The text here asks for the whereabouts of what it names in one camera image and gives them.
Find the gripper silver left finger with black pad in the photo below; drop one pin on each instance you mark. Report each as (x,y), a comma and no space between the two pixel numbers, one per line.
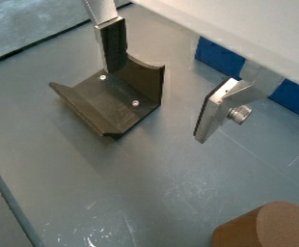
(110,30)

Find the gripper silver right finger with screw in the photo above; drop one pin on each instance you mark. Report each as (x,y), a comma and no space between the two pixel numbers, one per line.
(226,101)

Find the brown round cylinder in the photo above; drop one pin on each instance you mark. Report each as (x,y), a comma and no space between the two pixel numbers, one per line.
(270,226)

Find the blue shape sorter board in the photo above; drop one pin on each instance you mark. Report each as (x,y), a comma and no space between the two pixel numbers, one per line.
(229,62)

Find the black curved cradle holder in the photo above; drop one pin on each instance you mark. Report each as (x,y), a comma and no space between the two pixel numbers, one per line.
(113,101)

